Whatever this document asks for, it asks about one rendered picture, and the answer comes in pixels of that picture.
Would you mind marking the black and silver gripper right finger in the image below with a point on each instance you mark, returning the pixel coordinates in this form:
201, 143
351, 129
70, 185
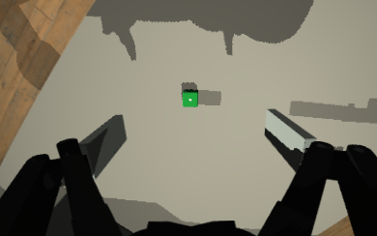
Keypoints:
296, 213

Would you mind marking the green die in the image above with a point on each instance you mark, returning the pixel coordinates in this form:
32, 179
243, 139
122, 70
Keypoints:
190, 98

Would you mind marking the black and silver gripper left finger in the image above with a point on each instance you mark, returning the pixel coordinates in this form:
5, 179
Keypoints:
27, 204

